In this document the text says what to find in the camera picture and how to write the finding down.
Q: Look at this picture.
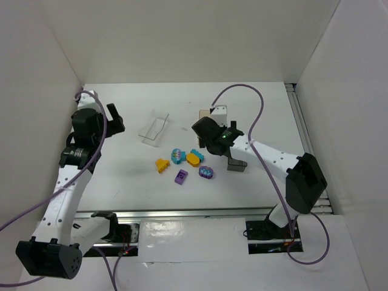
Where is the teal lego brick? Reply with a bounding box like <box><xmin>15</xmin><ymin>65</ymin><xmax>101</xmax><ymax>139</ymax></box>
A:
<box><xmin>190</xmin><ymin>149</ymin><xmax>205</xmax><ymax>162</ymax></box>

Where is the yellow rounded lego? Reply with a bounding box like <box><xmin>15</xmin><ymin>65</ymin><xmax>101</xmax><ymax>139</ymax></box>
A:
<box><xmin>186</xmin><ymin>153</ymin><xmax>201</xmax><ymax>167</ymax></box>

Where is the purple rounded printed lego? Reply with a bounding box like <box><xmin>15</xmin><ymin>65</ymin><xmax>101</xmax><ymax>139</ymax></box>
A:
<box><xmin>198</xmin><ymin>166</ymin><xmax>214</xmax><ymax>179</ymax></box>

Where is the teal frog flower lego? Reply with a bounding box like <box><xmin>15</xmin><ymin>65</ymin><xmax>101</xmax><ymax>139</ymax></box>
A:
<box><xmin>171</xmin><ymin>148</ymin><xmax>186</xmax><ymax>164</ymax></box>

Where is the purple small lego brick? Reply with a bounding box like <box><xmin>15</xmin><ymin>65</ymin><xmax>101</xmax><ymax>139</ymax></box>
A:
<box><xmin>175</xmin><ymin>169</ymin><xmax>188</xmax><ymax>185</ymax></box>

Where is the yellow lego brick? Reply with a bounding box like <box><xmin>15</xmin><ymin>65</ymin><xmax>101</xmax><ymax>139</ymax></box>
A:
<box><xmin>155</xmin><ymin>158</ymin><xmax>170</xmax><ymax>173</ymax></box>

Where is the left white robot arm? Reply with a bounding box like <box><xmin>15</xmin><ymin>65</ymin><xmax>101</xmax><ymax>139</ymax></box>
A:
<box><xmin>16</xmin><ymin>104</ymin><xmax>125</xmax><ymax>279</ymax></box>

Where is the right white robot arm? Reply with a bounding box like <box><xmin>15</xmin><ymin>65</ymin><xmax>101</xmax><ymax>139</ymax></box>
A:
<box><xmin>192</xmin><ymin>116</ymin><xmax>327</xmax><ymax>240</ymax></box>

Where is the tan translucent container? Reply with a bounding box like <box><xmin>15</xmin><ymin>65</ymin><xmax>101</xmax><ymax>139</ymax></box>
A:
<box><xmin>198</xmin><ymin>109</ymin><xmax>210</xmax><ymax>148</ymax></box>

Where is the dark grey container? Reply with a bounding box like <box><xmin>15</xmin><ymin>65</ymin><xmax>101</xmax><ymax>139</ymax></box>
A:
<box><xmin>227</xmin><ymin>153</ymin><xmax>247</xmax><ymax>172</ymax></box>

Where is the clear plastic container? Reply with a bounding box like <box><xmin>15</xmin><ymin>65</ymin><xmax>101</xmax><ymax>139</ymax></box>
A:
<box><xmin>138</xmin><ymin>110</ymin><xmax>170</xmax><ymax>147</ymax></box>

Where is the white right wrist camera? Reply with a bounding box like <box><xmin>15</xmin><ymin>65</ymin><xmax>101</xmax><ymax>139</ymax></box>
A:
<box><xmin>210</xmin><ymin>105</ymin><xmax>227</xmax><ymax>127</ymax></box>

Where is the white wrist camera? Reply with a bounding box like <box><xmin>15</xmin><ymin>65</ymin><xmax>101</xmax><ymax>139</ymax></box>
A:
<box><xmin>210</xmin><ymin>105</ymin><xmax>227</xmax><ymax>127</ymax></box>
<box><xmin>74</xmin><ymin>93</ymin><xmax>101</xmax><ymax>113</ymax></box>

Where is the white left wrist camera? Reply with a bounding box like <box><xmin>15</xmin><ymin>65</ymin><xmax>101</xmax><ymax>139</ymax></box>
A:
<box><xmin>74</xmin><ymin>93</ymin><xmax>101</xmax><ymax>113</ymax></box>

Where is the aluminium rail front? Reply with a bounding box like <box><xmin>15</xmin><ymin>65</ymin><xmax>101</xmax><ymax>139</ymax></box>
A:
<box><xmin>72</xmin><ymin>206</ymin><xmax>279</xmax><ymax>222</ymax></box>

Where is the aluminium rail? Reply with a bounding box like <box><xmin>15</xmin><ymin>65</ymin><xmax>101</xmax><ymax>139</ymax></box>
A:
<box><xmin>72</xmin><ymin>206</ymin><xmax>279</xmax><ymax>222</ymax></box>
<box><xmin>284</xmin><ymin>83</ymin><xmax>333</xmax><ymax>215</ymax></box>

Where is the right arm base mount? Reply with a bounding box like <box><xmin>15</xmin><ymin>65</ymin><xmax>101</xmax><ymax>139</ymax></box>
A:
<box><xmin>242</xmin><ymin>221</ymin><xmax>303</xmax><ymax>255</ymax></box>

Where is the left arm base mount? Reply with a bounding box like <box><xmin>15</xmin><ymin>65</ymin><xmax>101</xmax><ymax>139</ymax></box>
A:
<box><xmin>79</xmin><ymin>221</ymin><xmax>139</xmax><ymax>257</ymax></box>

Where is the aluminium rail right side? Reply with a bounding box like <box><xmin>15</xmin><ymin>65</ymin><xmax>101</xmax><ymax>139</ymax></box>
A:
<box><xmin>284</xmin><ymin>83</ymin><xmax>333</xmax><ymax>215</ymax></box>

